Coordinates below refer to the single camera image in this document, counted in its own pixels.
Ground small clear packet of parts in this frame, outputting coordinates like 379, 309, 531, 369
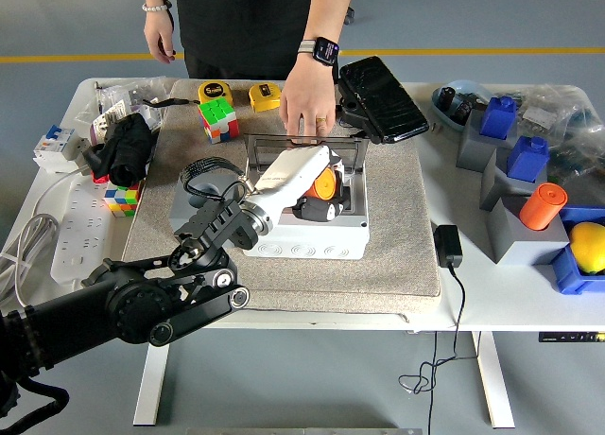
521, 104, 560, 136

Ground black tape measure strap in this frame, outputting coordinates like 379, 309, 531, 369
141, 96, 202, 109

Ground small colourful puzzle cube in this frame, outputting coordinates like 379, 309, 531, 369
102, 179, 145, 218

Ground squarish yellow tape measure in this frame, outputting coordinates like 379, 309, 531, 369
249, 81, 285, 113

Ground black power adapter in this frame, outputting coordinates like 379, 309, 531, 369
433, 223, 465, 269

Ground white power strip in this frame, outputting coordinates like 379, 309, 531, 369
50, 177, 117, 285

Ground packet with white label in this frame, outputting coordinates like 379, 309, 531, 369
92, 98, 131, 131

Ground clear plastic bag with parts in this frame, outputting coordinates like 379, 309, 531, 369
491, 83, 605, 209

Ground grey holder block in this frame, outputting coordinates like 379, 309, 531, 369
488, 197, 571, 267
479, 146, 552, 213
456, 107, 519, 174

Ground black smartwatch with grey band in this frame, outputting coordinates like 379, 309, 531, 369
297, 36, 341, 67

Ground person's torso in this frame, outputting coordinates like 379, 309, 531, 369
175, 0, 358, 80

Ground person's left hand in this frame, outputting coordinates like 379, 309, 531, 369
278, 56, 337, 138

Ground large colourful puzzle cube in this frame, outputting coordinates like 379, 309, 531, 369
198, 97, 241, 145

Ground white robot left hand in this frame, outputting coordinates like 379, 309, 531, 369
250, 144, 354, 223

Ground white junction box with lid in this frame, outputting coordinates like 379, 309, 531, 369
237, 132, 372, 261

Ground white circuit breaker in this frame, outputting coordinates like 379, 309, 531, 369
31, 124, 79, 175

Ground yellow lemon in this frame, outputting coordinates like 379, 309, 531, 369
568, 221, 605, 275

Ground orange cylinder battery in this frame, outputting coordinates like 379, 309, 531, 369
519, 183, 568, 232
311, 166, 339, 200

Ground white power strip cable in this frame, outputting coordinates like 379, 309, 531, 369
0, 167, 91, 313

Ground round yellow tape measure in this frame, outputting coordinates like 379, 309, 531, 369
197, 80, 233, 106

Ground blue plastic bin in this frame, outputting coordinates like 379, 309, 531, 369
550, 206, 605, 295

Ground person's right hand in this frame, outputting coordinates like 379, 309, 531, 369
143, 9, 179, 65

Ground white table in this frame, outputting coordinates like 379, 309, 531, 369
0, 78, 605, 429

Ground grey block with round hole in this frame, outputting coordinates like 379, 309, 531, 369
168, 172, 247, 233

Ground blue bottle-shaped block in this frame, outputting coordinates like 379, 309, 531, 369
506, 135, 551, 183
479, 96, 520, 141

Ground black table control panel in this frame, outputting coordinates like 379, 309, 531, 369
538, 331, 605, 344

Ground black adapter cord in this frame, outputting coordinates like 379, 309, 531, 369
398, 263, 483, 435

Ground glossy black case with strap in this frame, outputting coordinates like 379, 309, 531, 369
336, 55, 431, 146

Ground light blue bowl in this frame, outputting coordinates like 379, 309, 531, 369
430, 78, 493, 133

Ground black cloth bundle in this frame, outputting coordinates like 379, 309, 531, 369
83, 112, 157, 189

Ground clear plastic bags with hardware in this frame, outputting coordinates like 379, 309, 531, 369
94, 75, 169, 124

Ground grey-brown mat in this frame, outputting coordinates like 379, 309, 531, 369
121, 78, 444, 316

